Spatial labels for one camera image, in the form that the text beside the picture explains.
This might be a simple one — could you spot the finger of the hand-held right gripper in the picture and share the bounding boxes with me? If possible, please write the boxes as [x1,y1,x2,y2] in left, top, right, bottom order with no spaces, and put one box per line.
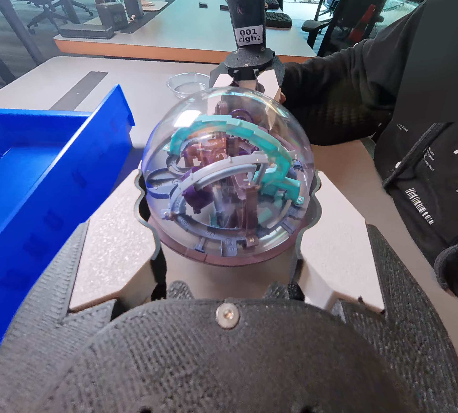
[213,72,234,91]
[256,71,282,101]

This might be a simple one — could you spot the black mesh office chair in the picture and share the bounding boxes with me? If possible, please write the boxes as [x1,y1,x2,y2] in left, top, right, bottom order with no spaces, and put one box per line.
[301,0,430,57]

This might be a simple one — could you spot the person's black printed jacket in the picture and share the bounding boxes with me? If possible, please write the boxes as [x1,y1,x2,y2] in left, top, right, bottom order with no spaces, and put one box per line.
[372,0,458,299]

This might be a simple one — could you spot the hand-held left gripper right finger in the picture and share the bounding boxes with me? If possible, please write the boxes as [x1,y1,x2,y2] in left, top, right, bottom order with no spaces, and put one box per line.
[295,172,388,313]

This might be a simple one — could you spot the blue plastic bin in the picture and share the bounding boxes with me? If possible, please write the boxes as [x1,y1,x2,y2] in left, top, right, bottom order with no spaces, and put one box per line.
[0,84,136,339]

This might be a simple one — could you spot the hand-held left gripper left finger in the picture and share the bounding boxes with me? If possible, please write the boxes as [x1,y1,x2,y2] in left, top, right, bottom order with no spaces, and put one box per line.
[69,172,169,313]

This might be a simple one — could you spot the clear plastic dish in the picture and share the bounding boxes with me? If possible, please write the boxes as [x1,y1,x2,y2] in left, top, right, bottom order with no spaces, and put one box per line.
[167,72,212,99]

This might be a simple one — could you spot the grey desk with wooden edge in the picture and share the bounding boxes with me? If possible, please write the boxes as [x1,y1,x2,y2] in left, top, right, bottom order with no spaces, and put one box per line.
[54,0,316,65]

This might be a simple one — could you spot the clear maze ball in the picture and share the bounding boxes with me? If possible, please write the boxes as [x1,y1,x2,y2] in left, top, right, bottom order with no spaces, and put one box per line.
[141,87,320,267]

